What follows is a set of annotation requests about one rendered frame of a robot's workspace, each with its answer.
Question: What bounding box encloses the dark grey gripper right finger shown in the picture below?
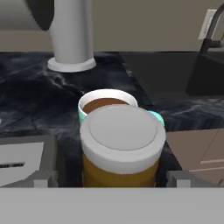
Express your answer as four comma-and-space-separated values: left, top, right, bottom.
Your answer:
166, 170, 219, 188

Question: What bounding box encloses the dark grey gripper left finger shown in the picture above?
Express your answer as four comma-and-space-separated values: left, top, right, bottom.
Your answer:
2, 170, 59, 188

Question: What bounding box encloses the amber bottle with white lid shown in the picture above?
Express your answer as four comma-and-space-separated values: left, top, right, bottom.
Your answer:
79, 104, 167, 188

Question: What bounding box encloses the teal mug with coffee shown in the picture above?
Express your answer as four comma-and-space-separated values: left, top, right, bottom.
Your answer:
77, 88, 165, 127

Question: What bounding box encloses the brown cupboard door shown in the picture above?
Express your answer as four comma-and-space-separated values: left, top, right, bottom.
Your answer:
165, 128, 221, 187

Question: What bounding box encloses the grey box with pale top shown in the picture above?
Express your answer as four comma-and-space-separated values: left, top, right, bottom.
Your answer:
0, 135, 59, 187

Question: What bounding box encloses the brown drawer front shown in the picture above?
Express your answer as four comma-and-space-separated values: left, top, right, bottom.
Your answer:
199, 128, 224, 173

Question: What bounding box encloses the dark sink basin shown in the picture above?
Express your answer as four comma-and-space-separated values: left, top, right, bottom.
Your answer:
119, 51, 224, 102

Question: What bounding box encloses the dark grey tap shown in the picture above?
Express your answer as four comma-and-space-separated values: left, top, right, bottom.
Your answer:
199, 3, 224, 55

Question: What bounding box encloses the white cylindrical post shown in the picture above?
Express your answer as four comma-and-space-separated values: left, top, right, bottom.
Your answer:
46, 0, 97, 74

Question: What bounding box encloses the white wall socket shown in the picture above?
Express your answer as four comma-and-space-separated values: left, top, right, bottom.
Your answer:
198, 8, 219, 40

